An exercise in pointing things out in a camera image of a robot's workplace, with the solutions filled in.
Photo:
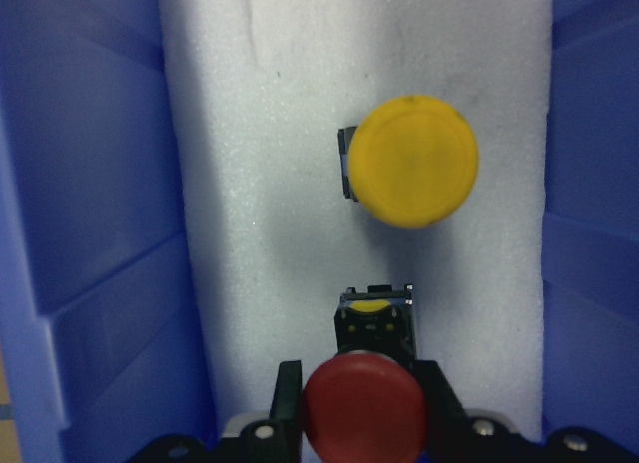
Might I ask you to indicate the blue plastic bin left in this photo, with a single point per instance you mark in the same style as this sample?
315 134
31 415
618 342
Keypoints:
173 224

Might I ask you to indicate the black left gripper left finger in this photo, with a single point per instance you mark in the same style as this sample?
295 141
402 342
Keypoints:
278 437

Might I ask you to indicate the yellow mushroom push button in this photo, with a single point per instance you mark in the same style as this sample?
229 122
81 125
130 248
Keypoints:
411 163

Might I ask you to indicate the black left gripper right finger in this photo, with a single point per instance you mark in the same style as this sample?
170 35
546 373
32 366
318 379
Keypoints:
456 434

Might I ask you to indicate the red mushroom push button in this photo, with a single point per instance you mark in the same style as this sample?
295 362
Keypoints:
364 408

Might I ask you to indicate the white foam pad left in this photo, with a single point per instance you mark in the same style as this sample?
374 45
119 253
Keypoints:
328 144

